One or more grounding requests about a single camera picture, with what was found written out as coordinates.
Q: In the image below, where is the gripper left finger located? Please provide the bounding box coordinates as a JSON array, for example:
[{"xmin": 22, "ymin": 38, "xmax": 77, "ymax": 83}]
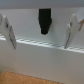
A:
[{"xmin": 0, "ymin": 13, "xmax": 18, "ymax": 51}]

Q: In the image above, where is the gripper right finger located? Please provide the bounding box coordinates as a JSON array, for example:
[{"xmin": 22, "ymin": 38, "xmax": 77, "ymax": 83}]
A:
[{"xmin": 63, "ymin": 7, "xmax": 84, "ymax": 50}]

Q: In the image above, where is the white sliding door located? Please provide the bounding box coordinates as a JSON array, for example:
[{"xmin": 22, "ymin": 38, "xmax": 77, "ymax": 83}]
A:
[{"xmin": 0, "ymin": 6, "xmax": 84, "ymax": 48}]

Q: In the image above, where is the white cabinet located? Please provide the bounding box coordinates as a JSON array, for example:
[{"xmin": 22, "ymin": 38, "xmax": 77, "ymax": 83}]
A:
[{"xmin": 0, "ymin": 34, "xmax": 84, "ymax": 84}]

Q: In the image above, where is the black door handle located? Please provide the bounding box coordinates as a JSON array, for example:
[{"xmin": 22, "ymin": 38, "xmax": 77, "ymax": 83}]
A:
[{"xmin": 37, "ymin": 8, "xmax": 54, "ymax": 36}]

